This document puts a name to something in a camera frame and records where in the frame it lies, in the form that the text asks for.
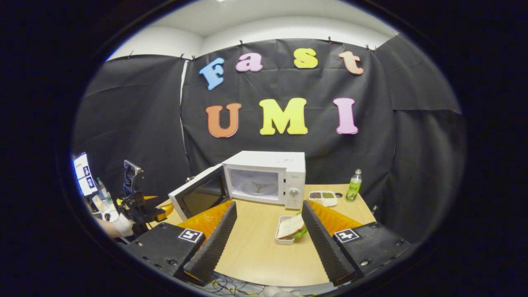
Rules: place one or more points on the white divided grain dish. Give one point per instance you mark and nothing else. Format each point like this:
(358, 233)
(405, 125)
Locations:
(331, 202)

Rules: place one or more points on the row of black cloth clips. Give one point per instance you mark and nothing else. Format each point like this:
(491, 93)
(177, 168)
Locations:
(241, 42)

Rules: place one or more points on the white computer screen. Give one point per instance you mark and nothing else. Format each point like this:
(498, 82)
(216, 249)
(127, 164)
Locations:
(82, 173)

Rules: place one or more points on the white microwave oven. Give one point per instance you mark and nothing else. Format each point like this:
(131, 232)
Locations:
(288, 165)

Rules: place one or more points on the green drink bottle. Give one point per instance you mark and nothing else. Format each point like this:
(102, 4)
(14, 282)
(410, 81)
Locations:
(354, 189)

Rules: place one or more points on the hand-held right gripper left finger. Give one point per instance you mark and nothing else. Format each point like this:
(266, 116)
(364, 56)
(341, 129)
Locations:
(214, 247)

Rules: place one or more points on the white rectangular tray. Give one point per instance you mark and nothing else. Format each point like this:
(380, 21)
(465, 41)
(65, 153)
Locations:
(282, 241)

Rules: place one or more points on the small clear bottle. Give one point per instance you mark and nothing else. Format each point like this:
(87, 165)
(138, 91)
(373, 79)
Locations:
(102, 190)

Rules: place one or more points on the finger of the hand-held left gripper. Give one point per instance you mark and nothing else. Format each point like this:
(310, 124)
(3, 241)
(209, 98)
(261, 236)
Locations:
(149, 199)
(165, 212)

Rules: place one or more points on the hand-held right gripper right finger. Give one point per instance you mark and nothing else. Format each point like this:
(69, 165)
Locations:
(324, 247)

